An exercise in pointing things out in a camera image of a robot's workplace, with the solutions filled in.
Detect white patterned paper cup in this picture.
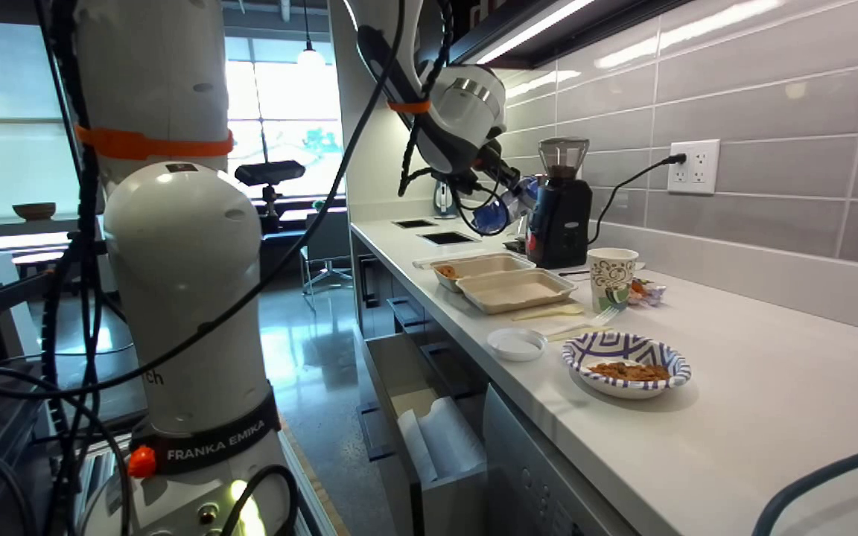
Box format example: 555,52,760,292
586,244,643,317

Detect open dark drawer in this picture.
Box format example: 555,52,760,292
364,332,491,536

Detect black grinder power cable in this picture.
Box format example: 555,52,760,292
586,153,690,247

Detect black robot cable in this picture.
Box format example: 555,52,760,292
0,0,410,421

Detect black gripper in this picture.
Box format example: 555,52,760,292
473,138,541,204

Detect grey office chair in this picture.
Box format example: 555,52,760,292
299,205,354,296

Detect black coffee grinder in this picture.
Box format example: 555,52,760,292
524,138,595,271

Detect stainless dishwasher front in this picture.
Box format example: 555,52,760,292
480,382,650,536

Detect orange cable strap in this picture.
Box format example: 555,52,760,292
387,98,431,120
75,123,239,164

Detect blue patterned white bowl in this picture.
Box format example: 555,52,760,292
561,329,695,403

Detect small white round lid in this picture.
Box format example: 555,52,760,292
483,326,547,365

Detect under cabinet light strip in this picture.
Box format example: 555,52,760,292
467,0,595,68
594,0,787,74

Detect beige clamshell food pack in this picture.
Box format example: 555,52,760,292
428,250,576,320

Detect dark background bowl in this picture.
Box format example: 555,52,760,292
10,199,59,225

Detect brown snacks in bowl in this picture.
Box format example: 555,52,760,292
586,359,671,388

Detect white and blue snack packet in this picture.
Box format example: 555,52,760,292
467,189,530,238

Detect black camera on tripod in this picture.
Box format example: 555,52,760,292
233,158,309,236

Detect white wall outlet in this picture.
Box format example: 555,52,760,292
665,138,720,196

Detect small orange snack packet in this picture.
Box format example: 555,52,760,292
626,277,667,311

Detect blue cable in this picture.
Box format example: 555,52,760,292
750,440,858,536

